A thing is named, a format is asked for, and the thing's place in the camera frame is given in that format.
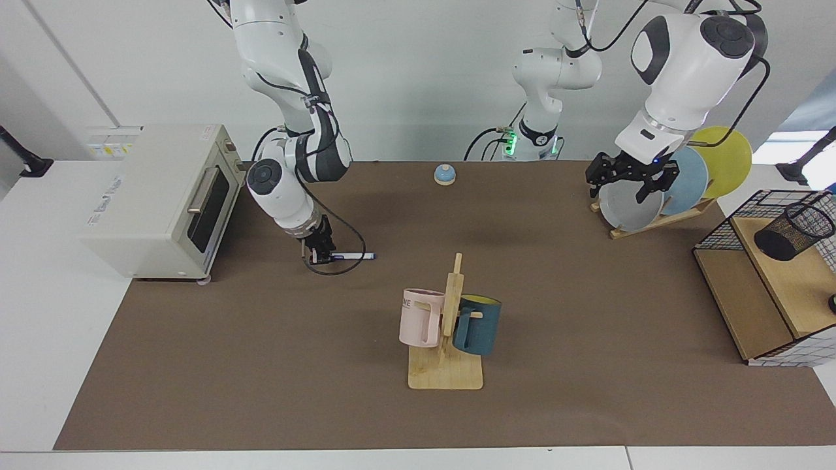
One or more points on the brown table cloth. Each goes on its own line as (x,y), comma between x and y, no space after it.
(326,359)

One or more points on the black mesh pen holder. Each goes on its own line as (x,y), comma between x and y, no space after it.
(780,241)

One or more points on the black clamp stand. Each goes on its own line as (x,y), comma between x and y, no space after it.
(793,171)
(36,166)

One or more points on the small blue round thing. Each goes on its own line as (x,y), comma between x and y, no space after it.
(445,173)

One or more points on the blue and white marker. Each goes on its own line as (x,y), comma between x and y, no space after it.
(356,256)

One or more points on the wooden mug stand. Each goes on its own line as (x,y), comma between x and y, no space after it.
(450,375)

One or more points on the white box with yellow labels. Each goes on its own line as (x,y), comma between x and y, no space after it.
(111,150)

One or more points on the yellow plate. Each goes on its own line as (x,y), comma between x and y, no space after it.
(728,163)

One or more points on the grey plate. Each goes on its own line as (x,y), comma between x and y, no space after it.
(627,212)

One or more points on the dark teal mug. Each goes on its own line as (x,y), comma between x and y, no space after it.
(480,329)

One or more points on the light blue plate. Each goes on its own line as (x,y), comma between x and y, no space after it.
(689,183)

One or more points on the pink mug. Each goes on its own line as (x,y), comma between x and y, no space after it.
(415,326)

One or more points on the pale toaster oven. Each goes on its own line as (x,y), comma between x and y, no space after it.
(144,196)

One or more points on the wooden plate rack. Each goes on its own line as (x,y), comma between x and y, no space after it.
(653,224)

